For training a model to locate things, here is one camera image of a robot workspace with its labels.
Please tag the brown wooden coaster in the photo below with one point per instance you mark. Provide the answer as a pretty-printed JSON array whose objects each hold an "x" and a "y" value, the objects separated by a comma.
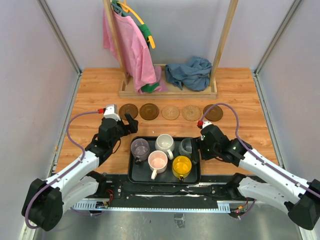
[
  {"x": 215, "y": 114},
  {"x": 128, "y": 108},
  {"x": 149, "y": 111}
]

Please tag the purple glass cup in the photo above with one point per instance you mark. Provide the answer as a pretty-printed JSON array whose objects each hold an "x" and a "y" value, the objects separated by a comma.
[{"x": 140, "y": 150}]

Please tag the blue crumpled cloth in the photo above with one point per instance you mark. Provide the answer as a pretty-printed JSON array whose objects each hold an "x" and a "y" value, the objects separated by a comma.
[{"x": 194, "y": 74}]

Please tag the aluminium frame rail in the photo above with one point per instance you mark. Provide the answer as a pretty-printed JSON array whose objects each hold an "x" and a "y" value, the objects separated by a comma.
[{"x": 257, "y": 191}]

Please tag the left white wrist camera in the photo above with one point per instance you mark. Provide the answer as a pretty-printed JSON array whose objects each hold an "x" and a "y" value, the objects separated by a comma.
[{"x": 110, "y": 112}]

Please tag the woven rattan coaster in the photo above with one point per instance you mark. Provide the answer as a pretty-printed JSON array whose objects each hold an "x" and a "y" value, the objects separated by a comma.
[
  {"x": 170, "y": 112},
  {"x": 191, "y": 113}
]

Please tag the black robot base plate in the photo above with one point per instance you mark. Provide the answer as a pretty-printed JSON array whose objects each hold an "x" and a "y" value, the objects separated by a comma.
[{"x": 125, "y": 194}]

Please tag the grey ceramic mug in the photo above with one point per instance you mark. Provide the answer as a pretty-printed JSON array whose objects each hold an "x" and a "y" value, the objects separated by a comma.
[{"x": 185, "y": 147}]

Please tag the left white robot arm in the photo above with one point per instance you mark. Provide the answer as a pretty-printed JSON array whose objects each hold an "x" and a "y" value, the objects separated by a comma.
[{"x": 47, "y": 200}]

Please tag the white ceramic mug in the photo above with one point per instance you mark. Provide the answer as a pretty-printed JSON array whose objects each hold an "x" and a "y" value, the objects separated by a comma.
[{"x": 166, "y": 144}]

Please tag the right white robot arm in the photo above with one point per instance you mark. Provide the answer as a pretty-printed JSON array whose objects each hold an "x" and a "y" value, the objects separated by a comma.
[{"x": 293, "y": 195}]

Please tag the pink ceramic mug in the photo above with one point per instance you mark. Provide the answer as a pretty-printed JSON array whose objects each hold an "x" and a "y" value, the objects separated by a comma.
[{"x": 157, "y": 161}]

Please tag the yellow clothes hanger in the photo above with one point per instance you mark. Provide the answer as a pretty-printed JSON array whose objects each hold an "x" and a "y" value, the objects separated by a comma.
[{"x": 145, "y": 30}]

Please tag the wooden clothes rack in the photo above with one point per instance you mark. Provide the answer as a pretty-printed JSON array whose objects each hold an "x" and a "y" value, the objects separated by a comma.
[{"x": 126, "y": 88}]

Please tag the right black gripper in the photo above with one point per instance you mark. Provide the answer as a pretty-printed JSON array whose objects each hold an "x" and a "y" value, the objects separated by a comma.
[{"x": 197, "y": 142}]

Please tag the pink shirt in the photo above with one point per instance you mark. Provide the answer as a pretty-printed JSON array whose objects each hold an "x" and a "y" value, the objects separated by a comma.
[{"x": 137, "y": 57}]

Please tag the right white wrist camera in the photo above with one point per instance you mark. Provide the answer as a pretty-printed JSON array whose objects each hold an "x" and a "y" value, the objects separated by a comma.
[{"x": 202, "y": 124}]

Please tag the green clothes hanger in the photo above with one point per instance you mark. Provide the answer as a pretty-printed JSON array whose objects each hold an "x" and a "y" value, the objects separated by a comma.
[{"x": 122, "y": 9}]

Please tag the yellow glass cup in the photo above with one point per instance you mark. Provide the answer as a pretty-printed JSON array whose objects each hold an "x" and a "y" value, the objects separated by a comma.
[{"x": 181, "y": 167}]

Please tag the black plastic tray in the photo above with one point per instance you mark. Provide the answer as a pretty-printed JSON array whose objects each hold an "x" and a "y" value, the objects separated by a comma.
[{"x": 141, "y": 174}]

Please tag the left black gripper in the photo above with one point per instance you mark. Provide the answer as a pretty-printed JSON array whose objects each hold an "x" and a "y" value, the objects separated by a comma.
[{"x": 132, "y": 127}]

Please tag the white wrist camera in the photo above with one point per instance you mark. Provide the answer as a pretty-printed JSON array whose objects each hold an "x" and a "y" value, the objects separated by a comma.
[
  {"x": 110, "y": 112},
  {"x": 202, "y": 124}
]

